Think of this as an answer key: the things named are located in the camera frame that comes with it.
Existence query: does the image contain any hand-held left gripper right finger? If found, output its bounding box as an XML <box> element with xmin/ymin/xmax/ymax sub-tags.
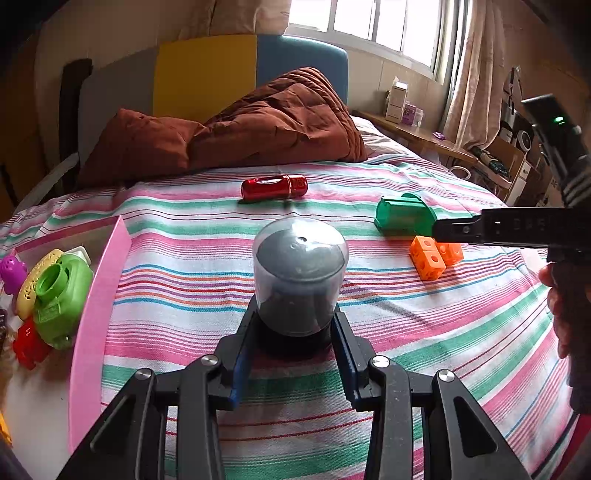
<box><xmin>330</xmin><ymin>313</ymin><xmax>529</xmax><ymax>480</ymax></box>

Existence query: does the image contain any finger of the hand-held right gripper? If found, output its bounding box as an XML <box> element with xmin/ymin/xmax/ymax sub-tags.
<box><xmin>433</xmin><ymin>208</ymin><xmax>551</xmax><ymax>250</ymax></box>

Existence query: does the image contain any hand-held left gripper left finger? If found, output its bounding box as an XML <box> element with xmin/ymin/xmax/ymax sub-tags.
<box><xmin>55</xmin><ymin>295</ymin><xmax>259</xmax><ymax>480</ymax></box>

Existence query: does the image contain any orange toy block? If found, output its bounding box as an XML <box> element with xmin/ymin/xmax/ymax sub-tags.
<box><xmin>409</xmin><ymin>235</ymin><xmax>465</xmax><ymax>281</ymax></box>

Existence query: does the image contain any grey cylinder with clear cap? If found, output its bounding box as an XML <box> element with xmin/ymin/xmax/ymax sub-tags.
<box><xmin>253</xmin><ymin>218</ymin><xmax>349</xmax><ymax>356</ymax></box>

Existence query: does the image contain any pink box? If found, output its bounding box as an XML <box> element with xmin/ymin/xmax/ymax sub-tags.
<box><xmin>0</xmin><ymin>215</ymin><xmax>132</xmax><ymax>455</ymax></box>

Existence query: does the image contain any white and green toy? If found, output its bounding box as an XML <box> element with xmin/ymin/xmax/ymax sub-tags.
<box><xmin>33</xmin><ymin>246</ymin><xmax>94</xmax><ymax>350</ymax></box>

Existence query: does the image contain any red toy block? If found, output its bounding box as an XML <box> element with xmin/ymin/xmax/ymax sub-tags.
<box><xmin>12</xmin><ymin>318</ymin><xmax>51</xmax><ymax>370</ymax></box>

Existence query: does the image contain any person's right hand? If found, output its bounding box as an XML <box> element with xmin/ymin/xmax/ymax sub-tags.
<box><xmin>539</xmin><ymin>263</ymin><xmax>583</xmax><ymax>361</ymax></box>

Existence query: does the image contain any dark folded umbrella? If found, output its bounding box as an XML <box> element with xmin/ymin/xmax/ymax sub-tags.
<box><xmin>471</xmin><ymin>148</ymin><xmax>513</xmax><ymax>181</ymax></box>

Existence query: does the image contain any striped bed sheet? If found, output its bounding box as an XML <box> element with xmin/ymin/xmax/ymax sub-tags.
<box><xmin>0</xmin><ymin>159</ymin><xmax>583</xmax><ymax>480</ymax></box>

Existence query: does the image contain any green plastic container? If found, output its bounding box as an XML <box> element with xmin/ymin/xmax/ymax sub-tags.
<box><xmin>374</xmin><ymin>193</ymin><xmax>439</xmax><ymax>238</ymax></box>

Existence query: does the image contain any wooden bedside table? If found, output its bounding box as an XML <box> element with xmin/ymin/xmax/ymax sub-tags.
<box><xmin>355</xmin><ymin>108</ymin><xmax>478</xmax><ymax>171</ymax></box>

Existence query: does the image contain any white pillow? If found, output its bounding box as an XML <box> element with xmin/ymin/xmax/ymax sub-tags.
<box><xmin>353</xmin><ymin>115</ymin><xmax>432</xmax><ymax>164</ymax></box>

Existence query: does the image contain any beige curtain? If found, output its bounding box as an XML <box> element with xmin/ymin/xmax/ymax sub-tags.
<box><xmin>438</xmin><ymin>0</ymin><xmax>506</xmax><ymax>148</ymax></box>

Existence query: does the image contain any white carton box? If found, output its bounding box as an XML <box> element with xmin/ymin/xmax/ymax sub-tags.
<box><xmin>385</xmin><ymin>78</ymin><xmax>409</xmax><ymax>123</ymax></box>

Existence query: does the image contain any red metallic cylinder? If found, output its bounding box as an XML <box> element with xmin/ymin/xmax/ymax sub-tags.
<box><xmin>240</xmin><ymin>174</ymin><xmax>309</xmax><ymax>202</ymax></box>

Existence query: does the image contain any yellow toy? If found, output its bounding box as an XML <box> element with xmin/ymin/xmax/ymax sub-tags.
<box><xmin>16</xmin><ymin>249</ymin><xmax>63</xmax><ymax>319</ymax></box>

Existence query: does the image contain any window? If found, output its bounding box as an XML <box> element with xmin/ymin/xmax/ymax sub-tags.
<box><xmin>284</xmin><ymin>0</ymin><xmax>444</xmax><ymax>77</ymax></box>

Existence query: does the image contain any brown comforter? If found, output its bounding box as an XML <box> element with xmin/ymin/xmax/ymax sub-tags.
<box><xmin>76</xmin><ymin>67</ymin><xmax>369</xmax><ymax>188</ymax></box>

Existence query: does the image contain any purple toy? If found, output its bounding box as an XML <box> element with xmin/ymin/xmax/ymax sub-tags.
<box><xmin>0</xmin><ymin>256</ymin><xmax>27</xmax><ymax>296</ymax></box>

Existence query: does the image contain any yellow blue grey headboard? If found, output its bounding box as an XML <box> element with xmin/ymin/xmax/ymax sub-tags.
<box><xmin>60</xmin><ymin>33</ymin><xmax>349</xmax><ymax>185</ymax></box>

